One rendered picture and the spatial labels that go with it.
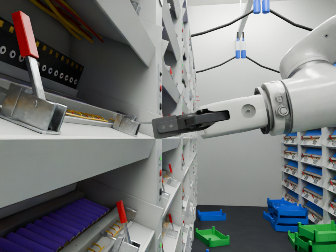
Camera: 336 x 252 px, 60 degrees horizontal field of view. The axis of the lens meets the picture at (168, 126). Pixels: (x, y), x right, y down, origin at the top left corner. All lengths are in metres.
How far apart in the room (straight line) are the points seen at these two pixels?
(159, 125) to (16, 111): 0.26
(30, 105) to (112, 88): 0.45
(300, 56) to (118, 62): 0.38
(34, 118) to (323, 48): 0.44
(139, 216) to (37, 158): 0.47
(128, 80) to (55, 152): 0.45
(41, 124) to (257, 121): 0.30
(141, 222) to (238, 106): 0.36
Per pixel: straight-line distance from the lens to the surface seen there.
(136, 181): 0.66
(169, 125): 0.45
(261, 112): 0.44
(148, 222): 0.66
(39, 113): 0.23
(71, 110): 0.38
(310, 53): 0.53
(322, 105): 0.46
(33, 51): 0.25
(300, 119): 0.46
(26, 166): 0.21
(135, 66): 0.67
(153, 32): 0.68
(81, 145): 0.27
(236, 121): 0.43
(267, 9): 2.72
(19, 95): 0.24
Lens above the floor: 0.95
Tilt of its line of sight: 2 degrees up
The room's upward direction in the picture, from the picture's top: straight up
